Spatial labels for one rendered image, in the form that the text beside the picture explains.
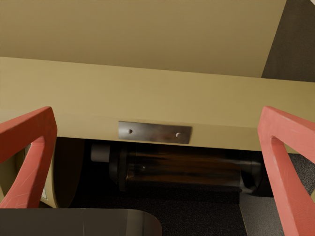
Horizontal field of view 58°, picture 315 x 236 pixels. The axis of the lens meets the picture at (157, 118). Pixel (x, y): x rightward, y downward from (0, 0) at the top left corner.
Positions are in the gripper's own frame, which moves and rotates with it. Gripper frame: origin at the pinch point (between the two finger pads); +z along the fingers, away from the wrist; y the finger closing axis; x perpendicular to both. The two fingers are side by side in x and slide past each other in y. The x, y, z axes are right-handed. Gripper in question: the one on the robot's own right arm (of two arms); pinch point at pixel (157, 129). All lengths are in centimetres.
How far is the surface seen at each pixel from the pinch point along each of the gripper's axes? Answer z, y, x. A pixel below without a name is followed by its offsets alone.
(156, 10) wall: 55, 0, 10
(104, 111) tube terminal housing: 13.0, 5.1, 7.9
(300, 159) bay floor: 15.6, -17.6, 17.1
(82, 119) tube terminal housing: 12.1, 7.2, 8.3
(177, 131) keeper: 11.9, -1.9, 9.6
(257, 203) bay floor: 19.9, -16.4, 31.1
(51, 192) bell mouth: 13.4, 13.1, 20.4
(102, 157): 20.4, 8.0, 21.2
